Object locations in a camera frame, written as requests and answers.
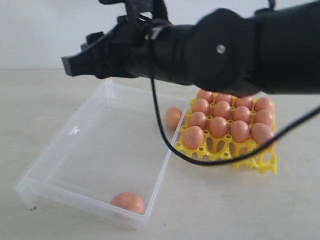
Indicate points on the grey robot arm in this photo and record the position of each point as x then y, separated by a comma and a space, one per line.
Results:
274, 51

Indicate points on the yellow plastic egg tray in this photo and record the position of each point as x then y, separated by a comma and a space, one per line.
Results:
225, 147

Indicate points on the clear plastic container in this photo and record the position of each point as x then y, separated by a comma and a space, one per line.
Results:
112, 145

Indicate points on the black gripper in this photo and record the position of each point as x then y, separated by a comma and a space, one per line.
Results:
122, 52

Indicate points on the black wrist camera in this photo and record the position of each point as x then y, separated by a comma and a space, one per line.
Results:
134, 8

